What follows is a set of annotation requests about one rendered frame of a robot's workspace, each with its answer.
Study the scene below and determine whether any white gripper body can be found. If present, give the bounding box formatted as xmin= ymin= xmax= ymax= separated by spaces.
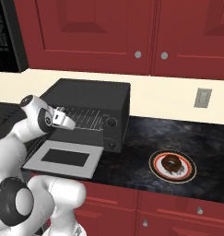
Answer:
xmin=60 ymin=108 xmax=77 ymax=131

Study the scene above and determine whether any black toaster oven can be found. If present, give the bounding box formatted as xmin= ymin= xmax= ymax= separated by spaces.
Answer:
xmin=39 ymin=77 xmax=132 ymax=154

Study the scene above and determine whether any black toaster oven knob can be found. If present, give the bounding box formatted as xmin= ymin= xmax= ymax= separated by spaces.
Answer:
xmin=105 ymin=116 xmax=117 ymax=128
xmin=108 ymin=139 xmax=118 ymax=150

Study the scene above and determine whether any grey toaster oven door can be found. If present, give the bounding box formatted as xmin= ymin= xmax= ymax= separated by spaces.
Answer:
xmin=21 ymin=139 xmax=105 ymax=181

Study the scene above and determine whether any black microwave oven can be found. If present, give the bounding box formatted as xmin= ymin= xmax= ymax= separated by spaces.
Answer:
xmin=0 ymin=0 xmax=29 ymax=74

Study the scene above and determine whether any red base cupboard door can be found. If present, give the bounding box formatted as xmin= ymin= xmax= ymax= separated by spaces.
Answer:
xmin=136 ymin=211 xmax=224 ymax=236
xmin=74 ymin=200 xmax=139 ymax=236

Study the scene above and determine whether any brown bagel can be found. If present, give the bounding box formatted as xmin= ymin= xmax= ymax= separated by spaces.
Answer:
xmin=161 ymin=154 xmax=183 ymax=173

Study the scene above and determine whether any black hob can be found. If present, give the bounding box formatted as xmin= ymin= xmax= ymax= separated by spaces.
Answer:
xmin=0 ymin=100 xmax=29 ymax=143

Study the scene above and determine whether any red drawer front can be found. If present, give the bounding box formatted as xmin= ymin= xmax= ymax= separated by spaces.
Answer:
xmin=80 ymin=180 xmax=140 ymax=211
xmin=136 ymin=189 xmax=224 ymax=225

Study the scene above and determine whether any wire toaster oven rack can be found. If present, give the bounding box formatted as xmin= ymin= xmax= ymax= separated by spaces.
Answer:
xmin=55 ymin=105 xmax=105 ymax=132

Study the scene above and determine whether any red wall cupboard door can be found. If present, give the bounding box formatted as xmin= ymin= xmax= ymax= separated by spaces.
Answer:
xmin=13 ymin=0 xmax=155 ymax=77
xmin=151 ymin=0 xmax=224 ymax=82

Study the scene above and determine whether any grey wall socket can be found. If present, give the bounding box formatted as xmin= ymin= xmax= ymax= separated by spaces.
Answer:
xmin=194 ymin=88 xmax=213 ymax=109

